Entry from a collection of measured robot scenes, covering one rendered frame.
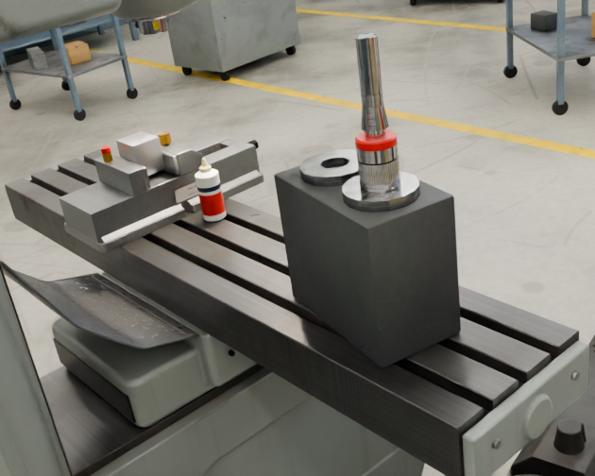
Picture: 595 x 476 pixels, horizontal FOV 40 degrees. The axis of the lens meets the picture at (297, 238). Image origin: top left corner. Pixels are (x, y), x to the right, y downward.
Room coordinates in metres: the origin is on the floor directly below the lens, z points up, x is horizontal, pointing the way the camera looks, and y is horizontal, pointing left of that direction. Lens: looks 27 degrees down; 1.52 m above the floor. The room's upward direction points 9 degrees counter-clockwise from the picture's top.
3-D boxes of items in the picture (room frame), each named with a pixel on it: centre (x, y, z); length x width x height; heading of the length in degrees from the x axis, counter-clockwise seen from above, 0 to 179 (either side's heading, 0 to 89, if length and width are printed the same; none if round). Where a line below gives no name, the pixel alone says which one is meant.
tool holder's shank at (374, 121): (0.86, -0.10, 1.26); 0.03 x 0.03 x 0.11
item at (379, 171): (0.86, -0.10, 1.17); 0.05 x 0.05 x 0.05
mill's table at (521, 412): (1.20, 0.14, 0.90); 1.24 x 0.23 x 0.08; 37
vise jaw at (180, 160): (1.38, 0.20, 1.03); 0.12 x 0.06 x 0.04; 37
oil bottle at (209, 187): (1.28, 0.14, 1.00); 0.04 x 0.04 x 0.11
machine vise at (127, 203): (1.37, 0.22, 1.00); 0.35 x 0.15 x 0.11; 127
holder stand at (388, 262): (0.90, -0.08, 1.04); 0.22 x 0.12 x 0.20; 26
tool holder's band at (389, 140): (0.86, -0.10, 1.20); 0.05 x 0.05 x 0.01
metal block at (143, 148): (1.35, 0.25, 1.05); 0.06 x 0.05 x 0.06; 37
